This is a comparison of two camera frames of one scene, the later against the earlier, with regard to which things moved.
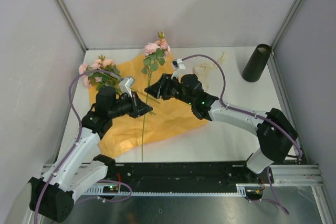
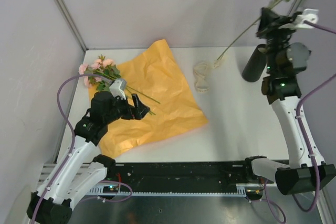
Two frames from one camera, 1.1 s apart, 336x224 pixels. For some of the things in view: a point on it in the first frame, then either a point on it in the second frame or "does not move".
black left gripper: [137, 106] does not move
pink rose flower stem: [155, 53] -> [247, 28]
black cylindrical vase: [255, 65] does not move
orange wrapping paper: [166, 116] does not move
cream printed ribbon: [200, 70] does not move
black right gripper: [161, 88] -> [270, 22]
